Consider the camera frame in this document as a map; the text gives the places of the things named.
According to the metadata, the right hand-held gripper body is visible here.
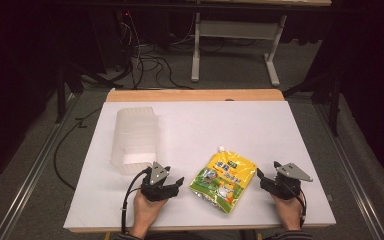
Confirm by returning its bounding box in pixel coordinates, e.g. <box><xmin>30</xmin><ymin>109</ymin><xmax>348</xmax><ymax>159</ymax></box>
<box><xmin>261</xmin><ymin>162</ymin><xmax>314</xmax><ymax>201</ymax></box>

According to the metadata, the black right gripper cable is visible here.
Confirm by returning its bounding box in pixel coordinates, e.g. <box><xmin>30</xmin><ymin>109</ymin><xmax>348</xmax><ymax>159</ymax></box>
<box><xmin>285</xmin><ymin>182</ymin><xmax>308</xmax><ymax>229</ymax></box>

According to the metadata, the white table mat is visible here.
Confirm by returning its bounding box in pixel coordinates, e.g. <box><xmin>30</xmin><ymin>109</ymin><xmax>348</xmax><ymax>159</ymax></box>
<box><xmin>62</xmin><ymin>100</ymin><xmax>337</xmax><ymax>231</ymax></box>

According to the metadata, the metal floor rail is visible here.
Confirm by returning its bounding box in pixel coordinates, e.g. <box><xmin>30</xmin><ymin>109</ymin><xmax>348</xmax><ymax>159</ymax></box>
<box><xmin>0</xmin><ymin>93</ymin><xmax>79</xmax><ymax>240</ymax></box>
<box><xmin>313</xmin><ymin>99</ymin><xmax>384</xmax><ymax>240</ymax></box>

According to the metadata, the white metal desk frame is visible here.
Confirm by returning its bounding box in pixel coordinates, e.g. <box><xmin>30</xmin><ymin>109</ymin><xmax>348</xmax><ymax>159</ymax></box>
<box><xmin>190</xmin><ymin>12</ymin><xmax>288</xmax><ymax>88</ymax></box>

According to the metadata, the black metal stand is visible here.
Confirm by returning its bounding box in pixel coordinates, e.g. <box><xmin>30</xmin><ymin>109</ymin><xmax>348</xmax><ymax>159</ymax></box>
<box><xmin>282</xmin><ymin>68</ymin><xmax>344</xmax><ymax>137</ymax></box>
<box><xmin>53</xmin><ymin>58</ymin><xmax>85</xmax><ymax>125</ymax></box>

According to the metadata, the long black floor cable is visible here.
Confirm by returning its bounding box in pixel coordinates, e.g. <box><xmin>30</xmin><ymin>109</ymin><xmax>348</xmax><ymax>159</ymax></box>
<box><xmin>53</xmin><ymin>106</ymin><xmax>104</xmax><ymax>192</ymax></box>

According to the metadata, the person's left hand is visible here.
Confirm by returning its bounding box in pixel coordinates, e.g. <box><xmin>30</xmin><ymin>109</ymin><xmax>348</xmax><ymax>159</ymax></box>
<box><xmin>131</xmin><ymin>190</ymin><xmax>168</xmax><ymax>236</ymax></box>

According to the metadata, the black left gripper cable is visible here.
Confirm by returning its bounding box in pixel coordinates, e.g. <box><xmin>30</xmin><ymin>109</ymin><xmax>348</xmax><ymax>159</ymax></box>
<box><xmin>120</xmin><ymin>167</ymin><xmax>152</xmax><ymax>235</ymax></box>

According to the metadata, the wooden table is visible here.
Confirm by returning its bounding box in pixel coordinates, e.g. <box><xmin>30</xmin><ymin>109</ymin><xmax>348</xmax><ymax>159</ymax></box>
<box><xmin>67</xmin><ymin>87</ymin><xmax>332</xmax><ymax>234</ymax></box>

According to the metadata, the person's right hand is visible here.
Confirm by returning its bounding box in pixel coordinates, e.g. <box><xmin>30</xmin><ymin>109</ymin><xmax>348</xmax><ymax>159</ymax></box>
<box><xmin>271</xmin><ymin>194</ymin><xmax>306</xmax><ymax>232</ymax></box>

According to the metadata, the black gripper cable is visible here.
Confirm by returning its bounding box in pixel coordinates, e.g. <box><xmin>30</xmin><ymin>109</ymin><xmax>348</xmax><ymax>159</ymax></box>
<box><xmin>285</xmin><ymin>182</ymin><xmax>308</xmax><ymax>229</ymax></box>
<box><xmin>120</xmin><ymin>167</ymin><xmax>152</xmax><ymax>235</ymax></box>

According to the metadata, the tangle of black floor cables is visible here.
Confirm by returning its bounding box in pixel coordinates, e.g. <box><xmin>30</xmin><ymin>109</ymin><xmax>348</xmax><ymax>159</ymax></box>
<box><xmin>114</xmin><ymin>11</ymin><xmax>196</xmax><ymax>91</ymax></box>

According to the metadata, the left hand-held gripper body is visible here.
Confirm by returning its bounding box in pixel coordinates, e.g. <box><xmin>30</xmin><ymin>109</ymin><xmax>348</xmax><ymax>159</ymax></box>
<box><xmin>141</xmin><ymin>161</ymin><xmax>181</xmax><ymax>203</ymax></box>

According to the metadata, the translucent plastic storage box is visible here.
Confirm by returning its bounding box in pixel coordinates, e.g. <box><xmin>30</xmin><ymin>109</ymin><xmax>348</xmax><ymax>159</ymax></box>
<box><xmin>109</xmin><ymin>106</ymin><xmax>160</xmax><ymax>176</ymax></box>

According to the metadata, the yellow green spouted pouch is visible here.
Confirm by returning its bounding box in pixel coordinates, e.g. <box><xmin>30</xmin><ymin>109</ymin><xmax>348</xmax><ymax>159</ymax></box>
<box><xmin>188</xmin><ymin>145</ymin><xmax>259</xmax><ymax>215</ymax></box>

